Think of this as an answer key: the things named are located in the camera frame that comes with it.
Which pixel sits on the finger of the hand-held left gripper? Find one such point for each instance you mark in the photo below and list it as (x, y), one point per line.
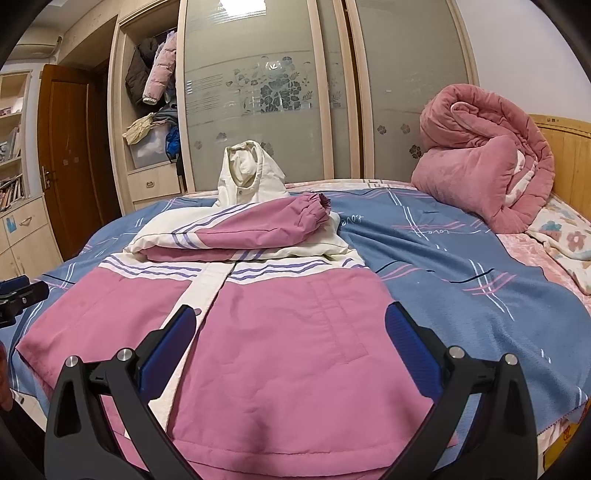
(11, 282)
(32, 293)

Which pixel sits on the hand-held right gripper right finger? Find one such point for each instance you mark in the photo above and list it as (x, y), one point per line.
(411, 353)

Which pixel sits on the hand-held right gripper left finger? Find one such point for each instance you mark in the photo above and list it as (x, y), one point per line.
(166, 355)

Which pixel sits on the pink and white hooded jacket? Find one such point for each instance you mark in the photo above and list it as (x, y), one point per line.
(277, 346)

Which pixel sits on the beige bookshelf cabinet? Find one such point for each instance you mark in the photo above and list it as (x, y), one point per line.
(27, 249)

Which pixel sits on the blue sticker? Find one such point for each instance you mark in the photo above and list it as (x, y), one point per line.
(11, 225)

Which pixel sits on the row of books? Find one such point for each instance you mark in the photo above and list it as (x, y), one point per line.
(10, 194)

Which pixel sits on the blue plaid blanket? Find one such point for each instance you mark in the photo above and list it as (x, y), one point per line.
(461, 258)

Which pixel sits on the brown wooden door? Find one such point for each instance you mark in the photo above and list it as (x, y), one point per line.
(64, 161)

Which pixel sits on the beige wardrobe drawer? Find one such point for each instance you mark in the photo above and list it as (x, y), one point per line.
(152, 184)

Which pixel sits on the clear plastic storage box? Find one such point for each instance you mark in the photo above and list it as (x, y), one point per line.
(147, 150)

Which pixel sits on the cream floral bed sheet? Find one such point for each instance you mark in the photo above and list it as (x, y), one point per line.
(568, 240)

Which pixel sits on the beige crumpled cloth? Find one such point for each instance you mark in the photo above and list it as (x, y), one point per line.
(138, 129)

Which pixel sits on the blue garment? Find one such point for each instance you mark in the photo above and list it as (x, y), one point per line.
(172, 143)

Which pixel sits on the rolled pink quilt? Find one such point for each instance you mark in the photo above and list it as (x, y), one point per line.
(471, 152)

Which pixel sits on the grey garment pile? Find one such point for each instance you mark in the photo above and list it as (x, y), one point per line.
(166, 115)

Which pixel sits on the white air conditioner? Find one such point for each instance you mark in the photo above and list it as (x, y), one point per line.
(39, 47)

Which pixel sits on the brown hanging jacket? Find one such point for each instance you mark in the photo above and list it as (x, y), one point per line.
(138, 74)

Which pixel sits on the pink hanging puffer jacket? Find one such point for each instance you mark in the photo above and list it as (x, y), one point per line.
(159, 69)

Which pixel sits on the beige wardrobe with frosted doors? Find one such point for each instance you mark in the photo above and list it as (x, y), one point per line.
(406, 69)

